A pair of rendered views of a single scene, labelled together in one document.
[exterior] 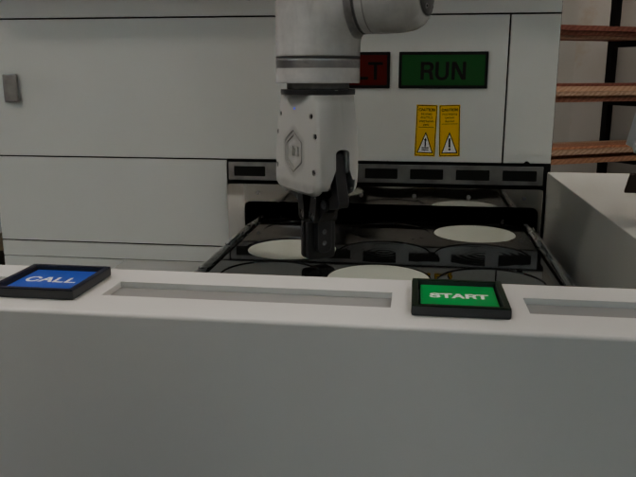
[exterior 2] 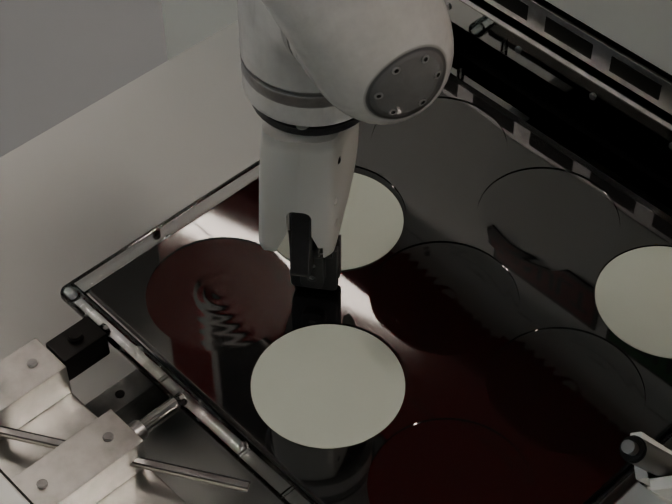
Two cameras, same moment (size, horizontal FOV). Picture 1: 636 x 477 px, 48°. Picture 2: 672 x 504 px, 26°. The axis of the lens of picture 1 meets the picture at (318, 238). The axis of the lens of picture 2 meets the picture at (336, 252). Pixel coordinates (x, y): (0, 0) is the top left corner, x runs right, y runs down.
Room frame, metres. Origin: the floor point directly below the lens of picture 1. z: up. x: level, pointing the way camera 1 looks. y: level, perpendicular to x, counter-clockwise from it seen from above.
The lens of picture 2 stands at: (0.23, -0.42, 1.65)
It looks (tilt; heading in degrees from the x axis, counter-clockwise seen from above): 48 degrees down; 39
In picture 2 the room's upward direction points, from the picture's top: straight up
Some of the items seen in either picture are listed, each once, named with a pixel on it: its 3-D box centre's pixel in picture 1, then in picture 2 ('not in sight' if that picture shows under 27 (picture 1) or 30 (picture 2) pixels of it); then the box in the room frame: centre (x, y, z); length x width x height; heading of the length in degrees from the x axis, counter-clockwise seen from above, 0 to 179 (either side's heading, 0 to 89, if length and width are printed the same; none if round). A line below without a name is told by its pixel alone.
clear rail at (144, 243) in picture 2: (227, 250); (264, 167); (0.80, 0.11, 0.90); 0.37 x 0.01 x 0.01; 172
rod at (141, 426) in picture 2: not in sight; (155, 418); (0.58, 0.01, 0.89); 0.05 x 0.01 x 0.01; 172
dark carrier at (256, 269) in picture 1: (383, 254); (444, 298); (0.78, -0.07, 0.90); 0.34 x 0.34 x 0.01; 82
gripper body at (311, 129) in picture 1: (317, 135); (313, 144); (0.73, 0.00, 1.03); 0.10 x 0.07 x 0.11; 28
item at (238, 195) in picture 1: (379, 219); (620, 144); (0.99, -0.09, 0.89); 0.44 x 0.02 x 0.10; 82
